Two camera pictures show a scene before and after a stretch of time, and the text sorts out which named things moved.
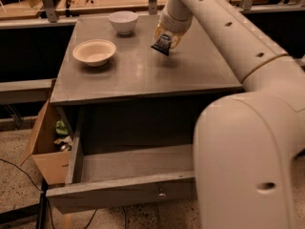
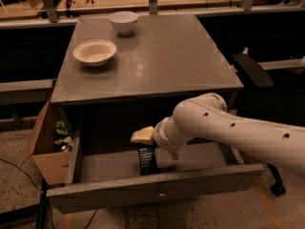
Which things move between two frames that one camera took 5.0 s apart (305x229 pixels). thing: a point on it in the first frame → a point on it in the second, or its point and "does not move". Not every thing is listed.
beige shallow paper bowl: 95,52 does not move
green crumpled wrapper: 61,128 does not move
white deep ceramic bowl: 123,21 does not move
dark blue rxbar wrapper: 163,44 → 148,164
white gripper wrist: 174,23 → 161,135
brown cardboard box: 53,164 does not move
